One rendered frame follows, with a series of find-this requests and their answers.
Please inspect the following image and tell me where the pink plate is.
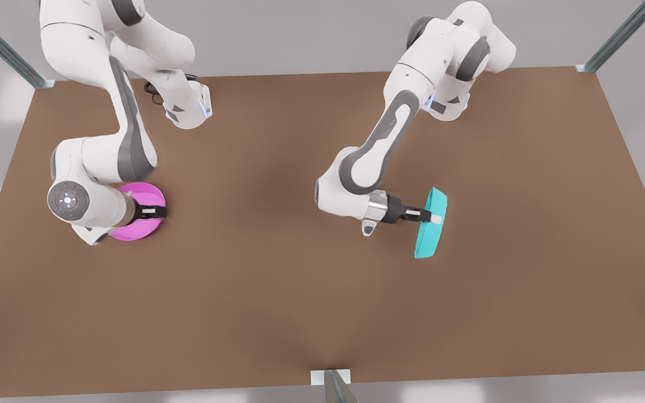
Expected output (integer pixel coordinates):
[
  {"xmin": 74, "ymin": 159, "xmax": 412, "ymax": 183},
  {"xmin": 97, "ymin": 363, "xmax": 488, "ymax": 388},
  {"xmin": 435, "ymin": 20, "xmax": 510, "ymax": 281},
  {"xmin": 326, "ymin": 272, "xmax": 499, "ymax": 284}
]
[{"xmin": 109, "ymin": 182, "xmax": 167, "ymax": 243}]

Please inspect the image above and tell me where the blue plate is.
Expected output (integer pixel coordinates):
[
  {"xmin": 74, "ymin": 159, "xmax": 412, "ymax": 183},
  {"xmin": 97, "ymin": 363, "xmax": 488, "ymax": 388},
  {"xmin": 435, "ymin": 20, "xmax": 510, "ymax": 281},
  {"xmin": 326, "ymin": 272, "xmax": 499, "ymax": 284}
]
[{"xmin": 414, "ymin": 187, "xmax": 448, "ymax": 259}]

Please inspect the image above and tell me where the black cable loop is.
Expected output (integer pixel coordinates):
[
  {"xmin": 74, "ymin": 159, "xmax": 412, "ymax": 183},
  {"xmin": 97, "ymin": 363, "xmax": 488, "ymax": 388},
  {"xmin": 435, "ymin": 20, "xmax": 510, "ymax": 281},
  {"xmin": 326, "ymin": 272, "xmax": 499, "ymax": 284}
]
[{"xmin": 143, "ymin": 73, "xmax": 200, "ymax": 107}]

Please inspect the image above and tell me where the silver frame post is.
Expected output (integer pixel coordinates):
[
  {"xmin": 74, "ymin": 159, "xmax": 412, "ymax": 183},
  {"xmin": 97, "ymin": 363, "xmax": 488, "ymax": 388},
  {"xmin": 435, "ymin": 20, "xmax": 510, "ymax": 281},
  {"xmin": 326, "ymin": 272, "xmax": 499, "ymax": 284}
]
[
  {"xmin": 0, "ymin": 2, "xmax": 56, "ymax": 90},
  {"xmin": 310, "ymin": 369, "xmax": 358, "ymax": 403},
  {"xmin": 575, "ymin": 0, "xmax": 645, "ymax": 74}
]

